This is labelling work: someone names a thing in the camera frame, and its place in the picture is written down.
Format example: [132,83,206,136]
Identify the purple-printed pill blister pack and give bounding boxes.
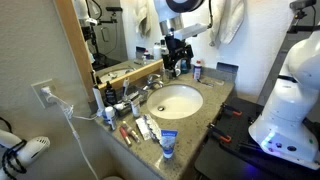
[143,113,163,143]

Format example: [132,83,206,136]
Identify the metal mesh basket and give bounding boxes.
[113,85,150,118]

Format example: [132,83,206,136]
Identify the blue and white tube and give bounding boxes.
[159,129,179,160]

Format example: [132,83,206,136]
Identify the red-capped shaving cream can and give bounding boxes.
[193,59,203,81]

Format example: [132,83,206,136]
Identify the white wall outlet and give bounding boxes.
[30,78,58,110]

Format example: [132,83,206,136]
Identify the blue liquid bottle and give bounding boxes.
[180,57,190,75]

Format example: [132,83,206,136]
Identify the white toothpaste tube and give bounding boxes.
[113,100,134,112]

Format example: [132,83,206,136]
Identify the white hanging towel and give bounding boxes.
[208,0,246,48]

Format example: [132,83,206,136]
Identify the chrome faucet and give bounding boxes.
[142,73,165,92]

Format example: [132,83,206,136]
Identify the white power cord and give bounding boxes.
[40,86,101,180]

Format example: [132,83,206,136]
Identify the small black bottle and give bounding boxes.
[104,80,118,106]

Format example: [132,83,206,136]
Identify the black camera stand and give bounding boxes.
[286,0,318,35]

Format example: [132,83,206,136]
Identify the white oval sink basin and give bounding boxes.
[146,83,204,120]

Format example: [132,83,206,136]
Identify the white hair dryer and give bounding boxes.
[0,128,51,180]

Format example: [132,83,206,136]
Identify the red lipstick tube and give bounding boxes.
[118,125,133,148]

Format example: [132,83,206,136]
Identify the small white bottle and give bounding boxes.
[129,99,142,119]

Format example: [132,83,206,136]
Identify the gold lipstick tube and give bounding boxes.
[121,120,141,144]

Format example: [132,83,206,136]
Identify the wood-framed mirror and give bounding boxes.
[54,0,165,102]

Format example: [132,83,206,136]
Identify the white roll-on with blue label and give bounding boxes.
[102,105,118,131]

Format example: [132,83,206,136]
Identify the black clamp with orange handle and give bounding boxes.
[220,102,244,118]
[206,122,233,144]

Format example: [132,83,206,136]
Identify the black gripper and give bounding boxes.
[162,32,195,80]

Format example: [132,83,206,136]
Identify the black coiled dryer cord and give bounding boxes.
[0,116,28,176]

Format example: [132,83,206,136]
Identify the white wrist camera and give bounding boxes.
[172,22,210,42]

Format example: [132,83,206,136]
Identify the white electric toothbrush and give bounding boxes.
[92,84,106,118]

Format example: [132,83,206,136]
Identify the black razor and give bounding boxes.
[196,78,215,88]

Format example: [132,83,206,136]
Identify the white pill blister pack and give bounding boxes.
[134,116,153,141]

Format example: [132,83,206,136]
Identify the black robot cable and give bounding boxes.
[207,0,215,30]

